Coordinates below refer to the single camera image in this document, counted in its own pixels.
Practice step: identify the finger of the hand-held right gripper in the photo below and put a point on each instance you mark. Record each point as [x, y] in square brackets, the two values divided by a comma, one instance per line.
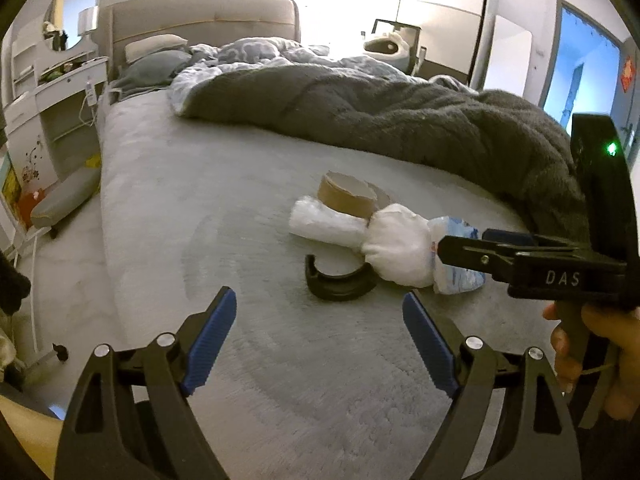
[505, 236]
[475, 255]

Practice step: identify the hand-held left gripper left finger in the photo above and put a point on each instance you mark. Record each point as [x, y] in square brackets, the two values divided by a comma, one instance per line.
[210, 340]

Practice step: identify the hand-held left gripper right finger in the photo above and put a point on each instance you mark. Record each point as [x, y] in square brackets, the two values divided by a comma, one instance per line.
[430, 345]

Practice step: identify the blue tissue packet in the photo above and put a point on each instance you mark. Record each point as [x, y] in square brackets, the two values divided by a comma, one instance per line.
[457, 277]

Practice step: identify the white paper ball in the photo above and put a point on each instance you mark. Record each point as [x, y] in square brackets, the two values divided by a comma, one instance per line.
[397, 247]

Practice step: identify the black curved plastic piece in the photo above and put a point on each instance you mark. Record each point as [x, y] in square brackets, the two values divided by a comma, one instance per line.
[340, 287]

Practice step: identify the brown cardboard tape roll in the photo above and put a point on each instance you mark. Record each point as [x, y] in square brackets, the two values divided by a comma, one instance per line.
[345, 197]

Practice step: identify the large white bubble wrap roll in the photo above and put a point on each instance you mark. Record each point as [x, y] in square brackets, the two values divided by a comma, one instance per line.
[325, 227]

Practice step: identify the person's right hand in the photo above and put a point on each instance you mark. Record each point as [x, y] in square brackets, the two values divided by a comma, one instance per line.
[622, 350]

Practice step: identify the grey upholstered bed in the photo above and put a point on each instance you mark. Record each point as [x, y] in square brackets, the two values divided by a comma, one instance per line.
[225, 210]

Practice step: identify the dark grey fleece blanket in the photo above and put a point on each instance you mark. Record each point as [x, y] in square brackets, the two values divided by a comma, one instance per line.
[375, 110]

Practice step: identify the white clothes rack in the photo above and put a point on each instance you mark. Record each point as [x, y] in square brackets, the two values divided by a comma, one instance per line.
[35, 310]

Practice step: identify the white leaning panel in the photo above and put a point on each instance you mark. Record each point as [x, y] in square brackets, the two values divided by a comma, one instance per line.
[507, 55]

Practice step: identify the blue lit doorway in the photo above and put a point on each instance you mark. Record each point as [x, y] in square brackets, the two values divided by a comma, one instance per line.
[580, 60]

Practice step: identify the grey cushioned stool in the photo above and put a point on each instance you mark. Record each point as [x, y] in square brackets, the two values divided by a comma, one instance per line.
[65, 197]

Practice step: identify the pale yellow cloth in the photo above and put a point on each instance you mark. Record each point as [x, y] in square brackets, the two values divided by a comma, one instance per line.
[30, 435]

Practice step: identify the black hanging garment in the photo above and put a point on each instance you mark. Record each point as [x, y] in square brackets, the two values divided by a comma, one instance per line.
[12, 285]

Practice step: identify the yellow cloth on floor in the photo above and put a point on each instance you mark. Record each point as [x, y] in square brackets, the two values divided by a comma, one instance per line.
[92, 162]

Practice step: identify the white plush pet bed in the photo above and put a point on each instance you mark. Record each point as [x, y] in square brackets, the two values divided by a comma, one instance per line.
[387, 47]

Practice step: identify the orange box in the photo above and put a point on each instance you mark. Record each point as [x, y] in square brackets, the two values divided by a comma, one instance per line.
[31, 207]

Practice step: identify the white power strip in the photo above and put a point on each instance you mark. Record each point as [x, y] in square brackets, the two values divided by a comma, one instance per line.
[91, 95]

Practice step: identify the grey pillow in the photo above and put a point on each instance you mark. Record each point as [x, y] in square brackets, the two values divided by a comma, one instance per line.
[147, 72]

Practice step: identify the white vanity desk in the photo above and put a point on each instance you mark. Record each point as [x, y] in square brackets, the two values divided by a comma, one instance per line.
[55, 110]

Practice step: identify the blue patterned duvet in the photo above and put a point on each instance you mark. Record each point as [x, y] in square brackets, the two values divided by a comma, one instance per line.
[260, 52]

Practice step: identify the white pillow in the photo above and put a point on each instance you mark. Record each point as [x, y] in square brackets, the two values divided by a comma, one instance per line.
[152, 50]

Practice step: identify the silver table lamp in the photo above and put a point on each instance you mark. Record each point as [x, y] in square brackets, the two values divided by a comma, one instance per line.
[88, 20]

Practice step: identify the oval mirror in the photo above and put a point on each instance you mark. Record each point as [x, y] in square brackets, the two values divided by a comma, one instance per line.
[75, 10]

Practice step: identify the red wall decoration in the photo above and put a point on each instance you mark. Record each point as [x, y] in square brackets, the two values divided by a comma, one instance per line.
[629, 74]

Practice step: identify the white wardrobe with dark frame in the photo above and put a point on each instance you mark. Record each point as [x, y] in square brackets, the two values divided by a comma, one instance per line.
[450, 10]

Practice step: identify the yellow picture frame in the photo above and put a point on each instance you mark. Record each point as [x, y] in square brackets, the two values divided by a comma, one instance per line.
[9, 185]

